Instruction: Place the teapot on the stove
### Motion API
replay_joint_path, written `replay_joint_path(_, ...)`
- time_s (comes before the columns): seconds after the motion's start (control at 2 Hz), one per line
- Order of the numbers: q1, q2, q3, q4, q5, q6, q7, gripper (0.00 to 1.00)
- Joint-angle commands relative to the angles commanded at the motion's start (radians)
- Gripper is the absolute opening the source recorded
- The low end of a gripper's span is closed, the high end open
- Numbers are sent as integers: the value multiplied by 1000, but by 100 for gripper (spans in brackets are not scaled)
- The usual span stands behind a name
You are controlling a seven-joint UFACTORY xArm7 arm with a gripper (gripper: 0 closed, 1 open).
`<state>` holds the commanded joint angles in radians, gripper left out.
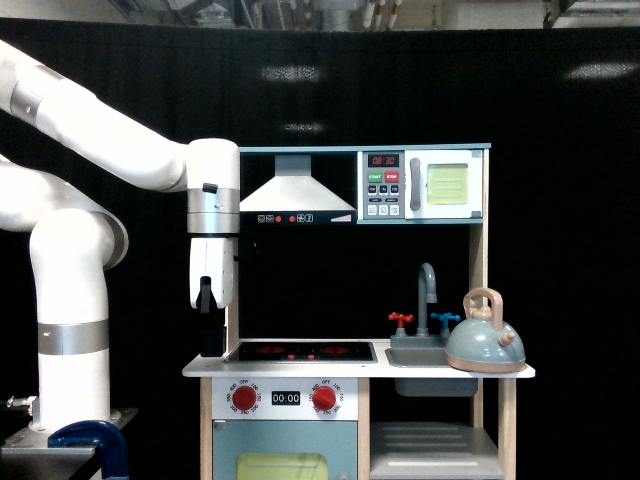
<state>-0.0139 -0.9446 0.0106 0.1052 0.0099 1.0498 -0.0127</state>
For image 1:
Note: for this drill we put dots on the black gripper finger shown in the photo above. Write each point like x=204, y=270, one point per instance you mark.
x=213, y=341
x=205, y=300

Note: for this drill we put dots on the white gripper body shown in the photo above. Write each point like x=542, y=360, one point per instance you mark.
x=213, y=257

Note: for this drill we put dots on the grey-blue toy teapot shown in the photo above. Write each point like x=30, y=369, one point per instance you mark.
x=484, y=342

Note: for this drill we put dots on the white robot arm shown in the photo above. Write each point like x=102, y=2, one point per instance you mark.
x=74, y=241

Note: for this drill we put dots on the black toy stove top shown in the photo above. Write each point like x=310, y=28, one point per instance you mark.
x=303, y=351

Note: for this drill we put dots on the left red oven knob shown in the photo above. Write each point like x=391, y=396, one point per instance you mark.
x=244, y=398

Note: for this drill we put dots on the red oven knob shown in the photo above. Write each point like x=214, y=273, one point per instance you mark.
x=324, y=398
x=244, y=398

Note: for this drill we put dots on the silver toy range hood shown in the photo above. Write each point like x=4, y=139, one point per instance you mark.
x=294, y=198

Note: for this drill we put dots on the blue toy oven door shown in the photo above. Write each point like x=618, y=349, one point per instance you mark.
x=285, y=449

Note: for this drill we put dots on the right red oven knob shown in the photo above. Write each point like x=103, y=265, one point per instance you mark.
x=324, y=398

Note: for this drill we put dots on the blue clamp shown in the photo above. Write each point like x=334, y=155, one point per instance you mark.
x=103, y=435

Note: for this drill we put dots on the wooden toy kitchen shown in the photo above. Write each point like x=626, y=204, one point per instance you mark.
x=340, y=282

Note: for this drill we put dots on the grey toy sink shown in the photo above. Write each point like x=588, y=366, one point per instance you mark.
x=412, y=359

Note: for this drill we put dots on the toy microwave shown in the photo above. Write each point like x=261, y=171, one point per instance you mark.
x=421, y=185

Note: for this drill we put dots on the grey toy faucet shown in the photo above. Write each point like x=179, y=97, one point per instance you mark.
x=427, y=294

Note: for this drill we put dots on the black backdrop curtain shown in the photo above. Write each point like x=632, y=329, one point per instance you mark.
x=561, y=110

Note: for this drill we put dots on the red tap handle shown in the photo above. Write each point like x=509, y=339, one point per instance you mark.
x=401, y=320

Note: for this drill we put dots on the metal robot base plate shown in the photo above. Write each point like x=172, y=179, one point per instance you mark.
x=86, y=450

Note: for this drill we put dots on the blue tap handle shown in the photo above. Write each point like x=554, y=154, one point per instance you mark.
x=445, y=320

